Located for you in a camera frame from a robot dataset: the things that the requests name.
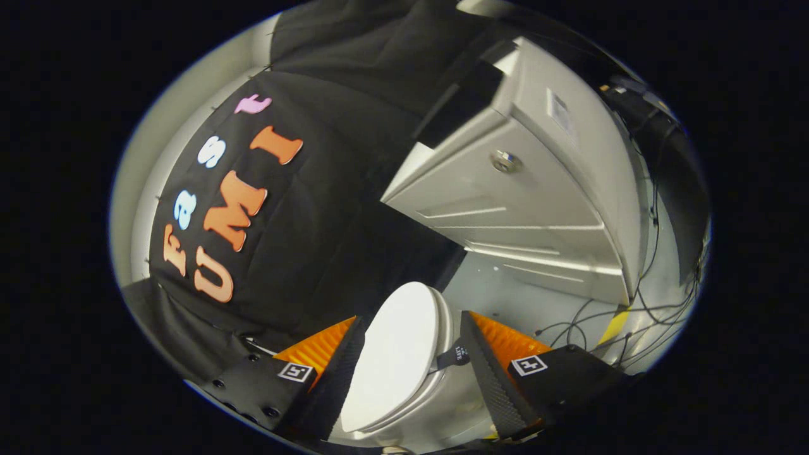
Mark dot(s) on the white toilet lid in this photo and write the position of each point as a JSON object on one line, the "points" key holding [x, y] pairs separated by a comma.
{"points": [[395, 354]]}

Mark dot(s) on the white toilet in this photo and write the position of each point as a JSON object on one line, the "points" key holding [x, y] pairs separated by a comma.
{"points": [[449, 404]]}

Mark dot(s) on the white drawer cabinet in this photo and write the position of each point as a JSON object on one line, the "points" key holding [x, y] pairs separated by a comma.
{"points": [[505, 202]]}

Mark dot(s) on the black backdrop cloth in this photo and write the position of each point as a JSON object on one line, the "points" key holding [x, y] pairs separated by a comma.
{"points": [[328, 240]]}

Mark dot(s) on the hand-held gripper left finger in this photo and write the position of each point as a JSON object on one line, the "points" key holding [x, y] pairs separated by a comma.
{"points": [[341, 379]]}

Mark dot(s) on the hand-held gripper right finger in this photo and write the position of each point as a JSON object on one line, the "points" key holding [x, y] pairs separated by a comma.
{"points": [[490, 379]]}

